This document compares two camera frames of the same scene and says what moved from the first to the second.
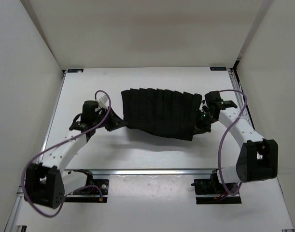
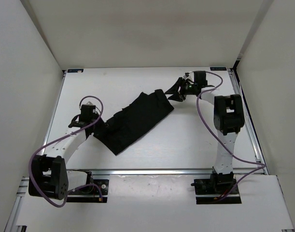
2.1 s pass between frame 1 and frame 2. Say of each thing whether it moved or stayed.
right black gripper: moved
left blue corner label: stayed
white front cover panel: stayed
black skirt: moved
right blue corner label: stayed
